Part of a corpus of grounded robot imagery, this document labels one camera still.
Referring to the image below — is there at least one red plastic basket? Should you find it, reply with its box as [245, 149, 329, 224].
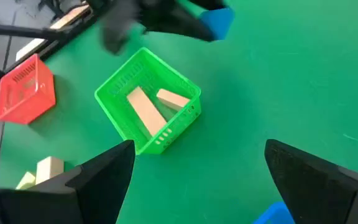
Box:
[0, 53, 57, 125]

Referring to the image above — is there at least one wooden table side board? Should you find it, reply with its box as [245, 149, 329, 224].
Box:
[15, 4, 90, 62]

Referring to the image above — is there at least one blue block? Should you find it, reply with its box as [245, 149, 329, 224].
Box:
[198, 7, 236, 41]

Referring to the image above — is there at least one thick wooden block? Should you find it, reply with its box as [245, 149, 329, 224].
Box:
[35, 156, 65, 185]

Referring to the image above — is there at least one green plastic basket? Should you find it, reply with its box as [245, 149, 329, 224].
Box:
[94, 46, 203, 156]

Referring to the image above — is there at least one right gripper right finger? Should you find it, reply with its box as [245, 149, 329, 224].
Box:
[264, 138, 358, 224]

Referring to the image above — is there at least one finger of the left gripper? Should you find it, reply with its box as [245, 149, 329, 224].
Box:
[99, 14, 138, 56]
[141, 11, 216, 43]

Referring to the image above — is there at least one blue plastic basket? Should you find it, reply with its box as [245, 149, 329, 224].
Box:
[252, 201, 296, 224]

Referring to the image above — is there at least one long wooden block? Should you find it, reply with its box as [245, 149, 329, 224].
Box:
[126, 86, 168, 137]

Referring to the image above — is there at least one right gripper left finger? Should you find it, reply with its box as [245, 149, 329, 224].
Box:
[0, 139, 136, 224]

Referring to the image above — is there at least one yellow-green arch block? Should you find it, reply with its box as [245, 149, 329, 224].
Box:
[15, 170, 37, 190]

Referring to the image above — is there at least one short wooden block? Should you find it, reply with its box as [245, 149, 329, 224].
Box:
[156, 88, 191, 112]

